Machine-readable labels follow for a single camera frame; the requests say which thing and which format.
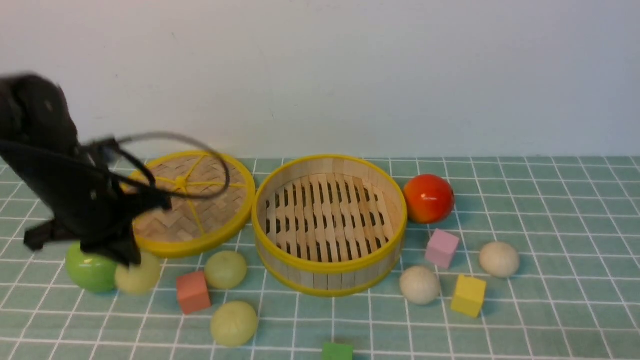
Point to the green checkered tablecloth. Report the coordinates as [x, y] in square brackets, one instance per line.
[573, 220]

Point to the red orange tomato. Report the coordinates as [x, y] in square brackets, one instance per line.
[430, 199]

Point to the yellow cube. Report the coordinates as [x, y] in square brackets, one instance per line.
[469, 295]

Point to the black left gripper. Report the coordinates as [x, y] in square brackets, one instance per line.
[95, 192]

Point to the bamboo steamer lid yellow rim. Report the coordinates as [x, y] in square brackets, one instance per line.
[192, 227]

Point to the yellow bun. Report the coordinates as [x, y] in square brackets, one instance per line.
[225, 270]
[141, 279]
[233, 324]

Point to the white bun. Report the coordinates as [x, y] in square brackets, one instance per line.
[419, 285]
[499, 259]

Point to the orange cube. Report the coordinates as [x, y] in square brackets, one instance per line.
[192, 293]

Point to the pink cube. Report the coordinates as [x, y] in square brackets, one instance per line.
[442, 248]

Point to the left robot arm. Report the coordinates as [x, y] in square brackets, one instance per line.
[39, 141]

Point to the bamboo steamer tray yellow rim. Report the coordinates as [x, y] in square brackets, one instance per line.
[329, 225]

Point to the green cube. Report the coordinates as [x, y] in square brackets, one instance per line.
[337, 351]

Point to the green apple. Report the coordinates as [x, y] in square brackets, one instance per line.
[91, 272]

